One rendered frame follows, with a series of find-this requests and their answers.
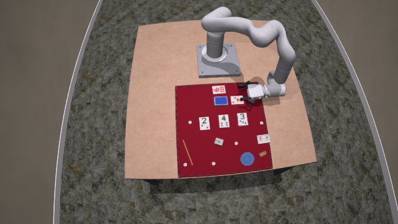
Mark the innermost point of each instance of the blue playing card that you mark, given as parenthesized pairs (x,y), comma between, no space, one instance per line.
(221,100)

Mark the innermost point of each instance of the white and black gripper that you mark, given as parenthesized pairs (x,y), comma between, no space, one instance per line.
(256,92)

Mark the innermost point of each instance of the blue round disc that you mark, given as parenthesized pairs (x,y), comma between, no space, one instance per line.
(247,159)

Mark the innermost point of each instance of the dark red card cloth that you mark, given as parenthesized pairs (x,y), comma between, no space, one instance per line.
(194,102)

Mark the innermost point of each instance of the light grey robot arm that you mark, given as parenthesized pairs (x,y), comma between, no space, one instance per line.
(260,37)

